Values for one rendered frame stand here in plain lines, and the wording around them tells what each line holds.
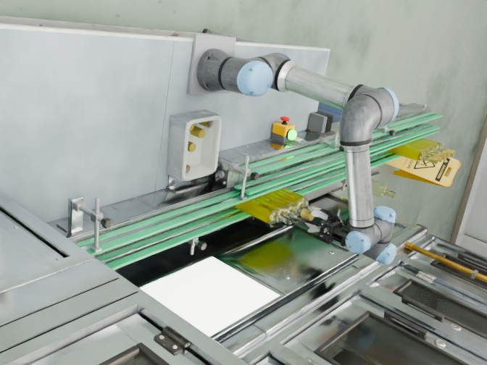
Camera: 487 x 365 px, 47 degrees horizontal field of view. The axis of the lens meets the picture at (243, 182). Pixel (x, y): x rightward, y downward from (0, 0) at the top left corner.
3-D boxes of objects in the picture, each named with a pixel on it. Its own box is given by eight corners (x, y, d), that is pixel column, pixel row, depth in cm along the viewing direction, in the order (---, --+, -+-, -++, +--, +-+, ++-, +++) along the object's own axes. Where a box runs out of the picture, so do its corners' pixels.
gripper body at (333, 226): (318, 219, 200) (347, 232, 194) (332, 214, 207) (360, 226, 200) (315, 238, 203) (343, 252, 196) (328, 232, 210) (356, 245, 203)
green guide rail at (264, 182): (233, 187, 215) (249, 195, 210) (234, 185, 214) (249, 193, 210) (427, 124, 341) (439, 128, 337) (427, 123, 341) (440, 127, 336)
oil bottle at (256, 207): (230, 206, 218) (273, 227, 206) (232, 193, 216) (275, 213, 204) (240, 202, 222) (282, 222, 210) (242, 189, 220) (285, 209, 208)
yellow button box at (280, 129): (269, 137, 245) (283, 143, 241) (272, 121, 242) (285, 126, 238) (280, 135, 250) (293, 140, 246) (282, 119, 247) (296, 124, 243)
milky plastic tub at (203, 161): (166, 174, 203) (182, 182, 198) (170, 114, 195) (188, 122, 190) (200, 165, 216) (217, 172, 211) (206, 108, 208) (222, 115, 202)
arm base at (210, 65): (198, 48, 193) (219, 52, 187) (227, 48, 204) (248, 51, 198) (195, 92, 198) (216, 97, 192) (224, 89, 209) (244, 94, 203)
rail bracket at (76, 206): (56, 229, 171) (100, 261, 158) (56, 179, 165) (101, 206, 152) (69, 226, 174) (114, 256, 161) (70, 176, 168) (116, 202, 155)
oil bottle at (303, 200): (259, 196, 231) (301, 215, 218) (261, 183, 229) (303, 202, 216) (267, 193, 235) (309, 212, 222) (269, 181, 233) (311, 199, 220)
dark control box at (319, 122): (306, 128, 265) (321, 133, 260) (309, 112, 262) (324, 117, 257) (316, 126, 271) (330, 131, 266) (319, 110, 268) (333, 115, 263)
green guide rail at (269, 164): (235, 170, 212) (251, 177, 207) (236, 167, 212) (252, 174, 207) (430, 113, 339) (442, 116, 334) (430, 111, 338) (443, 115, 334)
